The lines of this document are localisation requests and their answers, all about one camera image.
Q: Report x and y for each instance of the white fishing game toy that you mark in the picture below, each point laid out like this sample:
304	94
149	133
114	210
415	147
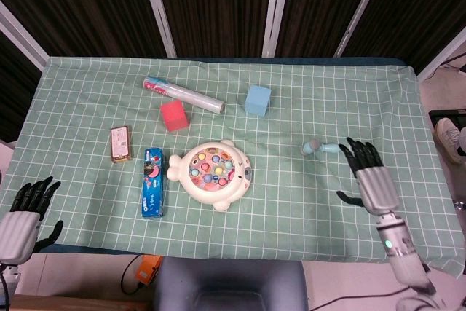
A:
213	196

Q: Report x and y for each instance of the grey blue chair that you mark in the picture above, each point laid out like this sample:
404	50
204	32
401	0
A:
229	285

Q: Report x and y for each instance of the blue Oreo cookie box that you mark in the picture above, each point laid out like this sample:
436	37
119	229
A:
153	187

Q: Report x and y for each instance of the grey white sneaker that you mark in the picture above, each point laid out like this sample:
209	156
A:
451	140

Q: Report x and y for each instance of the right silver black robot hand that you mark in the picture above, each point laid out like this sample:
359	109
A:
376	187

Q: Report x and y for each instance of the white metal frame post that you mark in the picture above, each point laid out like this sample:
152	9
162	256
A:
442	54
22	34
360	8
158	12
276	8

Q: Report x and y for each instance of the blue foam cube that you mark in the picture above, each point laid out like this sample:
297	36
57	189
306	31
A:
257	101

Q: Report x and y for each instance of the red foam cube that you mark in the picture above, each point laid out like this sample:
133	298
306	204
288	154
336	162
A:
174	118

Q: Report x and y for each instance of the orange device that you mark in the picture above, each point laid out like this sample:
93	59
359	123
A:
148	271

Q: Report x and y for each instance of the green checked tablecloth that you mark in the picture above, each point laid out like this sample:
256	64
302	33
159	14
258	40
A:
291	223

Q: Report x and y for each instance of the small brown cardboard box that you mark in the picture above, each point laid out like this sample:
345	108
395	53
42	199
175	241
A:
121	143

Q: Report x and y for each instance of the clear cling film roll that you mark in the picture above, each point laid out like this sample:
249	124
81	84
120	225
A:
189	95

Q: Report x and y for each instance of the small teal toy rod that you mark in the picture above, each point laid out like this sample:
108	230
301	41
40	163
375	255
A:
311	147

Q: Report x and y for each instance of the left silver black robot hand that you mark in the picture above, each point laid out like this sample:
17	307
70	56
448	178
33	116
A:
18	232

